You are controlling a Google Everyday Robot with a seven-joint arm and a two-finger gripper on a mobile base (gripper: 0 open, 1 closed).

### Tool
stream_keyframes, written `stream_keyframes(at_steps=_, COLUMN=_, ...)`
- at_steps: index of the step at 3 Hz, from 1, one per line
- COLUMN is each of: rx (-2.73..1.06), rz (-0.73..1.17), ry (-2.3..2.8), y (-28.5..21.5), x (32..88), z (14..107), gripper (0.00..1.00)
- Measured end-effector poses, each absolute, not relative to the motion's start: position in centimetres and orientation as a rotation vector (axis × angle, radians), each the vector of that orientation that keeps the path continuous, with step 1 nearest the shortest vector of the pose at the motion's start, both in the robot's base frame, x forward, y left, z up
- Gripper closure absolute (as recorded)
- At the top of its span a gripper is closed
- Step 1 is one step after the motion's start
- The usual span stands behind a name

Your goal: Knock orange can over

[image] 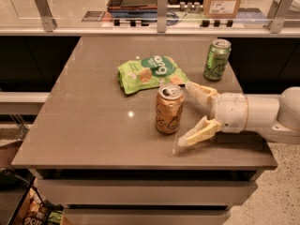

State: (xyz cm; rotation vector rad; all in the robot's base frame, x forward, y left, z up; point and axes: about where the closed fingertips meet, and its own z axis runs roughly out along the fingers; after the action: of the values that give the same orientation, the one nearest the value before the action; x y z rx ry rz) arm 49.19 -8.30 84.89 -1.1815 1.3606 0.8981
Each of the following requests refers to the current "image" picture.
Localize right metal glass bracket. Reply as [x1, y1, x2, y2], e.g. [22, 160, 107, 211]
[267, 0, 293, 34]

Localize grey table drawer cabinet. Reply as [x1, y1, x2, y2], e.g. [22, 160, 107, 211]
[37, 179, 257, 225]

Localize cardboard box with label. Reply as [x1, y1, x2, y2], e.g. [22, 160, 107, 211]
[202, 0, 241, 18]

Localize green snack bag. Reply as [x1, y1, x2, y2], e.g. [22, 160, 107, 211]
[118, 55, 188, 95]

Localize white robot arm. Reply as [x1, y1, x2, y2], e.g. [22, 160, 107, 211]
[178, 82, 300, 146]

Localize middle metal glass bracket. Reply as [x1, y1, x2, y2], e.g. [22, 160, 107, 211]
[157, 0, 168, 33]

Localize orange soda can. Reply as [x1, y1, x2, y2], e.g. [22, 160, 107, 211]
[156, 83, 184, 134]

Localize left metal glass bracket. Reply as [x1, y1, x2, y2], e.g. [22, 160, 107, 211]
[35, 0, 57, 32]

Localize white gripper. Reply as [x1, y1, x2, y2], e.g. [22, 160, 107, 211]
[177, 82, 248, 147]

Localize green soda can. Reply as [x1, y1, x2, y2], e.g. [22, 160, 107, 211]
[203, 38, 232, 81]

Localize metal glass bracket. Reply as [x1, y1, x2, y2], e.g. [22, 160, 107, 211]
[35, 0, 57, 32]
[157, 0, 168, 33]
[267, 0, 293, 34]

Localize snack bags on floor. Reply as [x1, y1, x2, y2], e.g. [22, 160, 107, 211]
[18, 190, 63, 225]

